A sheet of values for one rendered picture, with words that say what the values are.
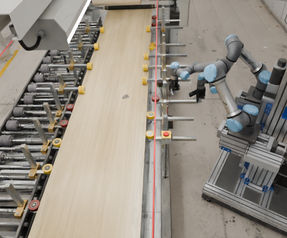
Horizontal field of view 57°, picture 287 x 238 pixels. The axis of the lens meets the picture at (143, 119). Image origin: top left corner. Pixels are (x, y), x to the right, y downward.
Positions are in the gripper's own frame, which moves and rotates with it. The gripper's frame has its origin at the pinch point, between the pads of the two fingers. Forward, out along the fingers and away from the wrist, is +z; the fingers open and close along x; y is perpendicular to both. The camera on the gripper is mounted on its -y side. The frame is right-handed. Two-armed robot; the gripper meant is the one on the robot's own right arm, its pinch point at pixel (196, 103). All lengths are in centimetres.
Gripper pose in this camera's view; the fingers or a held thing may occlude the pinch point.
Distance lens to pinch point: 278.9
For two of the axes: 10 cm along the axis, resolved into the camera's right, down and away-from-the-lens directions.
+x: 0.4, -7.0, 7.2
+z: 0.5, 7.2, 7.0
